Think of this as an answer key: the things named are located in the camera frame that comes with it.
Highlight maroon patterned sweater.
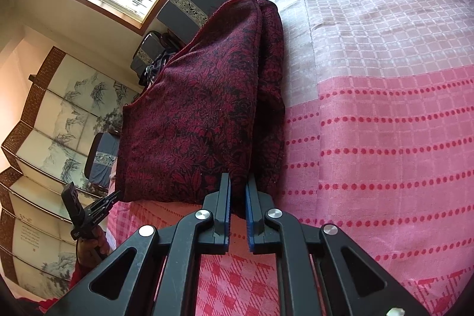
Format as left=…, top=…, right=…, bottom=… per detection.
left=115, top=0, right=286, bottom=220

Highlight person's left hand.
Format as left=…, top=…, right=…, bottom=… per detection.
left=76, top=224, right=111, bottom=268

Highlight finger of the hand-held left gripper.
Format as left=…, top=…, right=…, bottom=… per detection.
left=90, top=190, right=123, bottom=210
left=92, top=200, right=116, bottom=224

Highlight person's left forearm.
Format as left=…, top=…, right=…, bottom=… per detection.
left=37, top=259, right=89, bottom=315

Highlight pink checked blanket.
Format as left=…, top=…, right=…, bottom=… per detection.
left=105, top=0, right=474, bottom=316

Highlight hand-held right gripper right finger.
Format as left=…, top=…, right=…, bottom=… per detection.
left=245, top=173, right=432, bottom=316

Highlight painted folding screen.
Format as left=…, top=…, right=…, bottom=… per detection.
left=0, top=46, right=143, bottom=298

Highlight dark armchair with blue cushion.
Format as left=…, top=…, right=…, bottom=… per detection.
left=131, top=30, right=186, bottom=87
left=84, top=131, right=121, bottom=195

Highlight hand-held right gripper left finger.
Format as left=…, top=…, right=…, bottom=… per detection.
left=44, top=172, right=232, bottom=316

